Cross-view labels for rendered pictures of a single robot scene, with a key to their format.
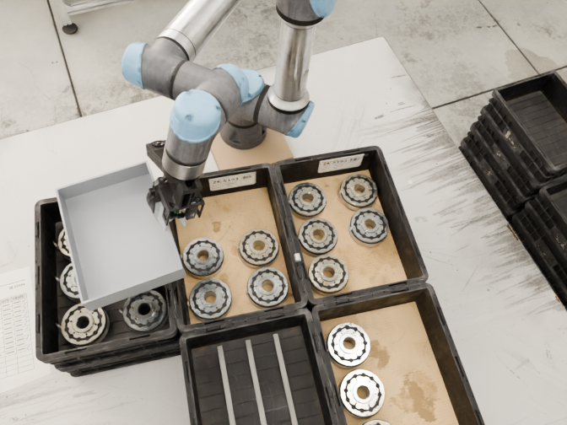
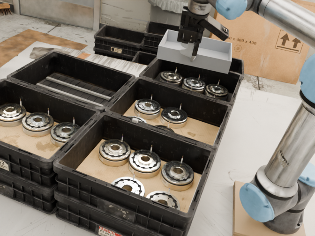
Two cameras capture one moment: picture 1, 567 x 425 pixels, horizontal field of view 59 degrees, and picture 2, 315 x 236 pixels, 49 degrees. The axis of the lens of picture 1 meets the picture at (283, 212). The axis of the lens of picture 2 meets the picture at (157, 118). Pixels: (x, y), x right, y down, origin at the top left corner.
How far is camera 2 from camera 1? 1.36 m
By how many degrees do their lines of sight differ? 73
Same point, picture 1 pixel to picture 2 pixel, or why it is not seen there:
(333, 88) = not seen: outside the picture
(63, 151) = not seen: hidden behind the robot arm
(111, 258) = not seen: hidden behind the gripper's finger
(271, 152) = (246, 219)
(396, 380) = (23, 143)
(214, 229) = (190, 132)
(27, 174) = (280, 120)
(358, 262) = (107, 175)
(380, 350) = (46, 148)
